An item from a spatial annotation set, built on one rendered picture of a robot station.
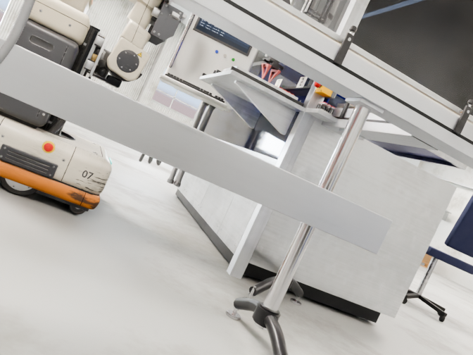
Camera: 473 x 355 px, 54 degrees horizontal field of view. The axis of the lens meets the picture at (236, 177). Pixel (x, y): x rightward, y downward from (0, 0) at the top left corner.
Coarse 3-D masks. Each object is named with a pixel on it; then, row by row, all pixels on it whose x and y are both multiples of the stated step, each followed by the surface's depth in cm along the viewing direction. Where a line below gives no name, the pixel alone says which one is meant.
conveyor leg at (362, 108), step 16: (352, 112) 144; (368, 112) 142; (352, 128) 142; (352, 144) 142; (336, 160) 142; (336, 176) 143; (304, 224) 144; (304, 240) 143; (288, 256) 144; (288, 272) 143; (272, 288) 145; (272, 304) 144
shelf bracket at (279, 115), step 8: (240, 88) 221; (248, 88) 221; (248, 96) 222; (256, 96) 223; (264, 96) 224; (256, 104) 224; (264, 104) 225; (272, 104) 226; (280, 104) 227; (264, 112) 226; (272, 112) 227; (280, 112) 228; (288, 112) 229; (272, 120) 228; (280, 120) 229; (288, 120) 230; (280, 128) 229; (288, 128) 231
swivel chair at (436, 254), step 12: (468, 204) 391; (468, 216) 391; (456, 228) 394; (468, 228) 393; (456, 240) 395; (468, 240) 396; (432, 252) 386; (468, 252) 399; (432, 264) 412; (456, 264) 391; (468, 264) 393; (420, 288) 413; (444, 312) 389
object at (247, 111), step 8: (216, 88) 268; (224, 96) 270; (232, 96) 271; (232, 104) 272; (240, 104) 273; (248, 104) 275; (240, 112) 274; (248, 112) 275; (256, 112) 277; (248, 120) 276; (256, 120) 278
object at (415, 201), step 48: (336, 144) 228; (192, 192) 345; (336, 192) 233; (384, 192) 240; (432, 192) 249; (240, 240) 229; (288, 240) 229; (336, 240) 237; (384, 240) 245; (336, 288) 242; (384, 288) 250
